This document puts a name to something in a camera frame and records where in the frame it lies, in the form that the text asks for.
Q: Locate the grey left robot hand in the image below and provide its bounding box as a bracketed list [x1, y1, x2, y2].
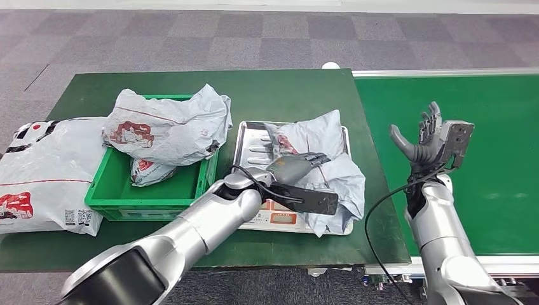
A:
[266, 152, 332, 186]

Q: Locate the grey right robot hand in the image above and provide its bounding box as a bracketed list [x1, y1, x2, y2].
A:
[389, 102, 446, 167]

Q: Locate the soft white red-print parcel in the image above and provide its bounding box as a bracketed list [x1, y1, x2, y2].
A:
[265, 110, 366, 238]

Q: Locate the plump white red-print parcel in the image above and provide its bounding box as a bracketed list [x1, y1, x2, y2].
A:
[129, 158, 178, 188]

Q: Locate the electronic scale with steel tray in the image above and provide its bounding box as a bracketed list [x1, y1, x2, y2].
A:
[233, 121, 355, 236]

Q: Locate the green plastic crate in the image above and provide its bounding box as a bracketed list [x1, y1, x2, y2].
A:
[84, 94, 220, 222]

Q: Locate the large flat white mailer bag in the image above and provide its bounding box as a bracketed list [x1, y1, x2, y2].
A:
[0, 118, 108, 238]

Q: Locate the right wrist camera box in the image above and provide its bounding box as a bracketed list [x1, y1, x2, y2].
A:
[439, 121, 475, 169]

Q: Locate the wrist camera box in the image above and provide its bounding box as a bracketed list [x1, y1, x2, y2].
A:
[269, 184, 340, 216]
[439, 121, 475, 169]

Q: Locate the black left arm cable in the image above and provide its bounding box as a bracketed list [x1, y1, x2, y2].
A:
[230, 165, 304, 204]

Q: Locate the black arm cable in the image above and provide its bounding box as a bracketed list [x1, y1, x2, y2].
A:
[230, 165, 304, 204]
[364, 164, 447, 305]

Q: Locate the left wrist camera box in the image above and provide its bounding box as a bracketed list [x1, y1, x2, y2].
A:
[269, 184, 340, 216]

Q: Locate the green conveyor belt silver frame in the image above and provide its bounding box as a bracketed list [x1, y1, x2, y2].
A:
[353, 67, 539, 291]

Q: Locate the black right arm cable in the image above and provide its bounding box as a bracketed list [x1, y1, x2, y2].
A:
[364, 164, 447, 305]

